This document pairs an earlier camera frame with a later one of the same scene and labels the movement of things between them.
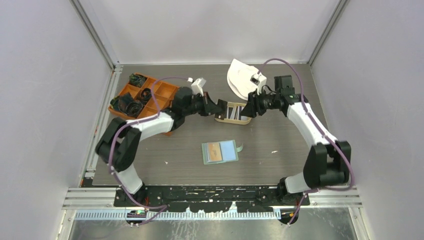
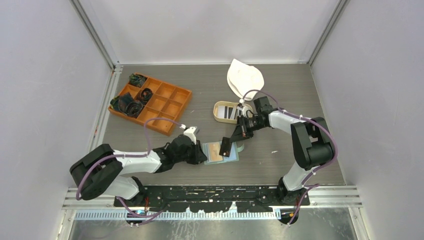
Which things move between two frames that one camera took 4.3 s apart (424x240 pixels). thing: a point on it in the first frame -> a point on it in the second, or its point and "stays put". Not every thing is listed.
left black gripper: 209,107 -> 199,155
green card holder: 220,151 stays put
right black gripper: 254,105 -> 241,130
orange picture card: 214,151 stays put
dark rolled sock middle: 145,94 stays put
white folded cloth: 239,75 stays put
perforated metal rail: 181,215 stays put
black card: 222,115 -> 225,147
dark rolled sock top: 137,80 stays put
